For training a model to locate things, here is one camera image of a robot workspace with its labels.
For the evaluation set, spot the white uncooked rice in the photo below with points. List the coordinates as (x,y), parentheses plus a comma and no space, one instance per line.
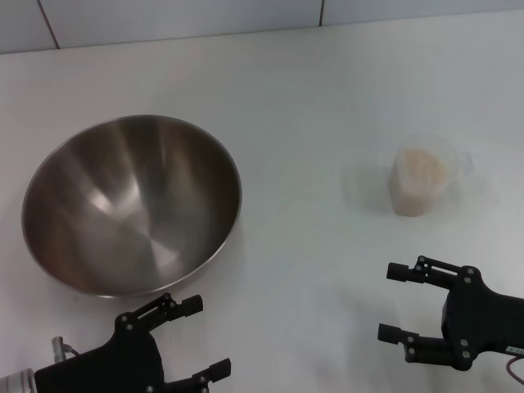
(417,180)

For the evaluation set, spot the clear plastic measuring cup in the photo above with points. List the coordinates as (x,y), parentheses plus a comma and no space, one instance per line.
(460,163)

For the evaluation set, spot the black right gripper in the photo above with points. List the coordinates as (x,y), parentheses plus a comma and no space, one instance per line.
(483,319)

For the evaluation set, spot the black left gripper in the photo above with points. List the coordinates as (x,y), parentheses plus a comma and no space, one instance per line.
(118,364)

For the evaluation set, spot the stainless steel mixing bowl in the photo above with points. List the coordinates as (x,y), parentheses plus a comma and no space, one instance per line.
(131,204)

